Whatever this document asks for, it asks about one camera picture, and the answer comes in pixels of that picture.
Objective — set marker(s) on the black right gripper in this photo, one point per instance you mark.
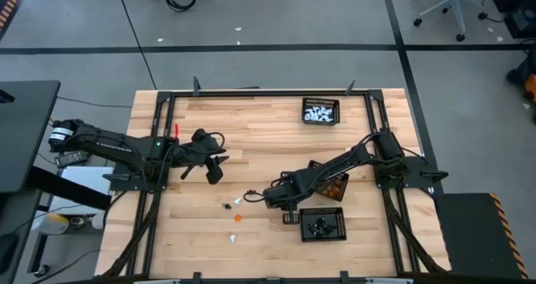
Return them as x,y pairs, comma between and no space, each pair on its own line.
285,192

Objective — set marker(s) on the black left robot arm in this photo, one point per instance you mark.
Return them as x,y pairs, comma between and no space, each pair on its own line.
117,148

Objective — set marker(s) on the black plastic bat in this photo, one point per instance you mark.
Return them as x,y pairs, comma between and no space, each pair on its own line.
328,230
226,206
312,230
320,222

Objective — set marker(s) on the black platform with hazard stripes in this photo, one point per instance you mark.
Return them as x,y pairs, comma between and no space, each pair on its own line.
469,233

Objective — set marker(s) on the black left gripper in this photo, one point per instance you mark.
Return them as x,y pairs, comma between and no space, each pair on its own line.
205,148

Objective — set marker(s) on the white flat board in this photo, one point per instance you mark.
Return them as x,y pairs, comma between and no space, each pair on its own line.
88,179

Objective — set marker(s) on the red tape strip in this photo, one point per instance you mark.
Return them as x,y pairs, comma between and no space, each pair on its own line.
176,130

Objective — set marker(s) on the black desk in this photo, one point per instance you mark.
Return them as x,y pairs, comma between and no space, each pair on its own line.
25,129

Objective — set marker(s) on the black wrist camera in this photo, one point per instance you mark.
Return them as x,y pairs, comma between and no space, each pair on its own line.
214,175
291,218

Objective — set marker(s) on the black power brick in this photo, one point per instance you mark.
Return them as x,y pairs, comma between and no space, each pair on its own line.
71,158

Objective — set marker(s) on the white plastic ghost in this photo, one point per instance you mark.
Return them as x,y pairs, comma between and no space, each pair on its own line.
315,119
315,111
309,116
329,118
237,201
321,115
231,238
327,110

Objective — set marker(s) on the black metal post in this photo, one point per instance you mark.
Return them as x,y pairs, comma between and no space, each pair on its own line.
350,88

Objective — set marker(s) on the black plastic mesh basket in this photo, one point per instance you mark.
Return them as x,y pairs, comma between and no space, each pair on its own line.
307,233
341,196
307,101

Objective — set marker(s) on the black equipment case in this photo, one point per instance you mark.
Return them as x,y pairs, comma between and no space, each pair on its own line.
519,16

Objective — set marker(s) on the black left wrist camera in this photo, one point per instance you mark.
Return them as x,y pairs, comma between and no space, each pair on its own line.
214,175

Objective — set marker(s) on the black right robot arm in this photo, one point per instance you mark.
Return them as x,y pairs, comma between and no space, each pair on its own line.
347,160

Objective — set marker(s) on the grey office chair base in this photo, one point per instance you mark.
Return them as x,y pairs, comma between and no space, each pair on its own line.
454,1

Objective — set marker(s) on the orange and black machine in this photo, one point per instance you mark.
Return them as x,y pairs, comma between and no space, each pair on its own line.
528,81

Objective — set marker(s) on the black metal table frame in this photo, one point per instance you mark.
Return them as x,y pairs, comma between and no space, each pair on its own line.
268,93

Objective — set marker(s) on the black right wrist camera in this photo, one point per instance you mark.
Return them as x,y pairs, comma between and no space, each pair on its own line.
291,218

